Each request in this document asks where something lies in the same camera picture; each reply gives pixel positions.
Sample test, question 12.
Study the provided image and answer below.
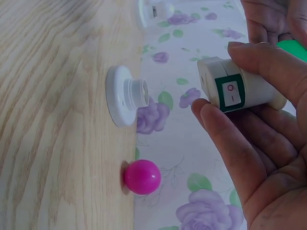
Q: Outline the white switch lamp adapter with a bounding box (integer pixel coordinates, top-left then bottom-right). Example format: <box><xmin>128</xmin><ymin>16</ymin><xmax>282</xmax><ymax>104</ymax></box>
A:
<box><xmin>197</xmin><ymin>55</ymin><xmax>288</xmax><ymax>113</ymax></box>

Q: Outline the pink round bulb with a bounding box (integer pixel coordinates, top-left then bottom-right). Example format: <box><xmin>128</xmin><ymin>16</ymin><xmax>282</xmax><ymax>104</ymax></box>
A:
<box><xmin>120</xmin><ymin>159</ymin><xmax>162</xmax><ymax>196</ymax></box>

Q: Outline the green bulb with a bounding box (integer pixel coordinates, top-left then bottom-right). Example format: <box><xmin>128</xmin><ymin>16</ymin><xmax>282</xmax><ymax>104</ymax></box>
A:
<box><xmin>275</xmin><ymin>39</ymin><xmax>307</xmax><ymax>63</ymax></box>

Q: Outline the white lamp socket base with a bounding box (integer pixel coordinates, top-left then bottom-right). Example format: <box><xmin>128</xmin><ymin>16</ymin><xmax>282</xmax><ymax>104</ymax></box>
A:
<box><xmin>105</xmin><ymin>66</ymin><xmax>150</xmax><ymax>127</ymax></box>
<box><xmin>136</xmin><ymin>0</ymin><xmax>176</xmax><ymax>29</ymax></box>

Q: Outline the person's right hand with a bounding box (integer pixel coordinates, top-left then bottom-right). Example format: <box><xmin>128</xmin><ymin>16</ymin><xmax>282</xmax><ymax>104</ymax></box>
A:
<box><xmin>191</xmin><ymin>41</ymin><xmax>307</xmax><ymax>230</ymax></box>

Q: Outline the person's left hand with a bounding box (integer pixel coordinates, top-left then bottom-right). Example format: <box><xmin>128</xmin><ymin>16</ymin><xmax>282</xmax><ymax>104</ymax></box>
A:
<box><xmin>240</xmin><ymin>0</ymin><xmax>307</xmax><ymax>50</ymax></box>

